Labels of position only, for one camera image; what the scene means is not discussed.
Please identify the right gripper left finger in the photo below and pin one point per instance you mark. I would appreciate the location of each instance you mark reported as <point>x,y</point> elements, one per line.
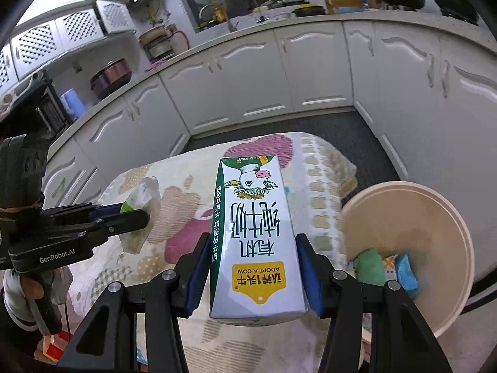
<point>171,295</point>

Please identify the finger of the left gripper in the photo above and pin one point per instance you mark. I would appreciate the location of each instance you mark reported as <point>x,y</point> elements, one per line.
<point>105,210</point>
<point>125,222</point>

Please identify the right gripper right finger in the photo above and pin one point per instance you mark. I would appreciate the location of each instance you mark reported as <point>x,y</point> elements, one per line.
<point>335,295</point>

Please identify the white green plastic wrapper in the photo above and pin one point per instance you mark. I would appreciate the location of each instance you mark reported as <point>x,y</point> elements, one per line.
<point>141,208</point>

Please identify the green white milk carton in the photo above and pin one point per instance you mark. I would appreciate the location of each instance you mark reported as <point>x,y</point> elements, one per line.
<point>255,278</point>

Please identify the green trash wad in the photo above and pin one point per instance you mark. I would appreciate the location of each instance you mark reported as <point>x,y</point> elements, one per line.
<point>369,268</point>

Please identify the blue trash packet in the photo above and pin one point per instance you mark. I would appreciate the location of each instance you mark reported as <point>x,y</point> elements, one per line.
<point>405,275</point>

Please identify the beige trash bin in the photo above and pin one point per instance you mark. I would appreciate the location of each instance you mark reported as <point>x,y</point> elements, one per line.
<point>403,217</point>

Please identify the white kitchen cabinets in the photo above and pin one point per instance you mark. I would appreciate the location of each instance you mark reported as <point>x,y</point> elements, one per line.
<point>424,84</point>

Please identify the white gloved left hand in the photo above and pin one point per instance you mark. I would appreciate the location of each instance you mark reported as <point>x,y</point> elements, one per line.
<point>34,306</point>

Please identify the black microwave oven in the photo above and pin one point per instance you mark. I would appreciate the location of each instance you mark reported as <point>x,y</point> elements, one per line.
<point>38,111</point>

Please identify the patterned table cloth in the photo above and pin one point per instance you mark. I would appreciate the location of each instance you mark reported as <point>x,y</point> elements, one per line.
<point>317,176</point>

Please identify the purple rice cooker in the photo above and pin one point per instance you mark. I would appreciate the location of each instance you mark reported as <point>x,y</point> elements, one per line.
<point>113,76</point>

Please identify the clay pot on rack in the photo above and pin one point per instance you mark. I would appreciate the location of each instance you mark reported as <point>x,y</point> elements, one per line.
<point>156,44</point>

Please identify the chrome sink faucet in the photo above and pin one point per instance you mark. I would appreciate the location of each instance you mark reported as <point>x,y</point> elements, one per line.
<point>213,14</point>

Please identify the yellow lidded casserole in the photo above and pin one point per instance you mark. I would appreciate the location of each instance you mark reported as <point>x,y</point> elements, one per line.
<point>309,9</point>

